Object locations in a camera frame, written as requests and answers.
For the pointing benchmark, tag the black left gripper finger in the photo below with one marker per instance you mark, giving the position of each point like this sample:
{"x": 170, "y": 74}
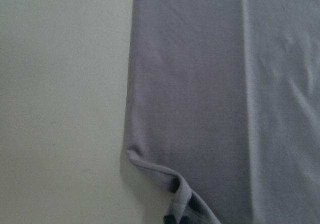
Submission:
{"x": 169, "y": 219}

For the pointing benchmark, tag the dark brown t-shirt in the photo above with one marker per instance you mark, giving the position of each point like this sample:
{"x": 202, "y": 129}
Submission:
{"x": 223, "y": 108}

